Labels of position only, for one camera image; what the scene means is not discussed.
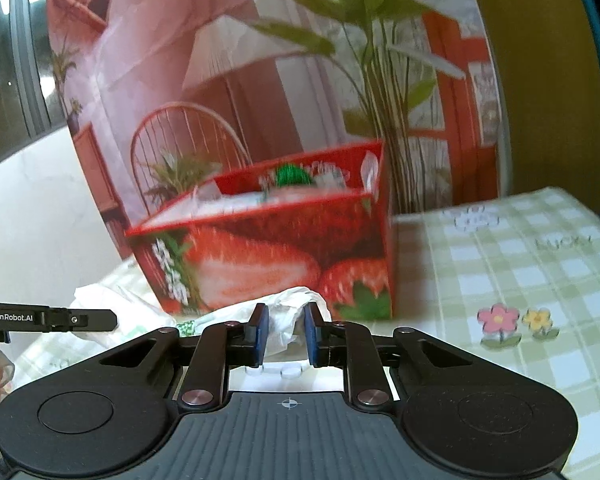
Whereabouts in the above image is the white floral cloth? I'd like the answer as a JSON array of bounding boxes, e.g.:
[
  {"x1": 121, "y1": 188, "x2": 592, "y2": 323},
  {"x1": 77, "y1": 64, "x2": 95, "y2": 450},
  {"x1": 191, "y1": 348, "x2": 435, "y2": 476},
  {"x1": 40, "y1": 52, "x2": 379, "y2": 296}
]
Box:
[{"x1": 70, "y1": 284, "x2": 332, "y2": 359}]

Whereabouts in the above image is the printed room scene backdrop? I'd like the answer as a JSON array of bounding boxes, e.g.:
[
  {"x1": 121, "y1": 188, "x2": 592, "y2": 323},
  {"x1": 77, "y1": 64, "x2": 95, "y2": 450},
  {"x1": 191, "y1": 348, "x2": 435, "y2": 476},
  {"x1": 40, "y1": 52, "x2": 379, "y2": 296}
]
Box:
[{"x1": 46, "y1": 0, "x2": 503, "y2": 255}]

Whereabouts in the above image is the red strawberry cardboard box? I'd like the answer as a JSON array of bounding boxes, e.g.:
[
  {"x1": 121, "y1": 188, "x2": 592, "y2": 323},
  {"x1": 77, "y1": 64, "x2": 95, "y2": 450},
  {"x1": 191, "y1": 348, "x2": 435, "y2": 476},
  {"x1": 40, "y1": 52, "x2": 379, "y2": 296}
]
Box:
[{"x1": 126, "y1": 141, "x2": 394, "y2": 321}]

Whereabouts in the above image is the green yarn ball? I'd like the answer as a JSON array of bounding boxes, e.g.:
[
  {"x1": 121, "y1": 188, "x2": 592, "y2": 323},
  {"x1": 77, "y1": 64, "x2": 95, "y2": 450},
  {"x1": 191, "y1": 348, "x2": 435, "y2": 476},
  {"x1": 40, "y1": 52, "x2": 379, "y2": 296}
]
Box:
[{"x1": 274, "y1": 162, "x2": 315, "y2": 188}]

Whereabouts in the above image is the green checked tablecloth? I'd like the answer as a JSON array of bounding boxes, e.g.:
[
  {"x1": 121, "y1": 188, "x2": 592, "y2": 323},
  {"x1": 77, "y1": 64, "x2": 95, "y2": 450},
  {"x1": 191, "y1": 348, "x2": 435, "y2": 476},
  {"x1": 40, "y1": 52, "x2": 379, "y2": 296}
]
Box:
[{"x1": 9, "y1": 185, "x2": 600, "y2": 480}]

